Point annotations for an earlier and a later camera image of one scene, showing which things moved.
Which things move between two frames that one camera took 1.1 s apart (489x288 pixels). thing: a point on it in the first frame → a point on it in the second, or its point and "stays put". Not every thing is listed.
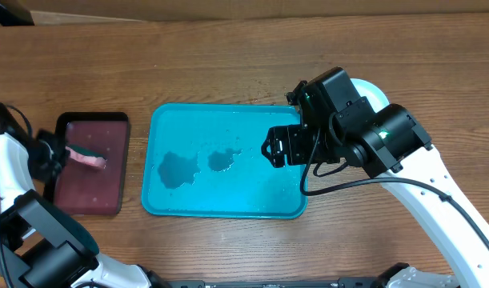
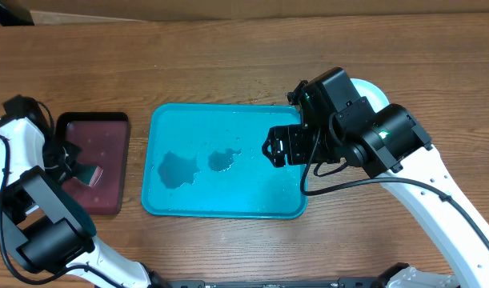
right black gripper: x=295 y=134 stays put
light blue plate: x=365 y=89 stays put
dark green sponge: x=82 y=154 → x=84 y=173
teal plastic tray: x=207 y=161 stays put
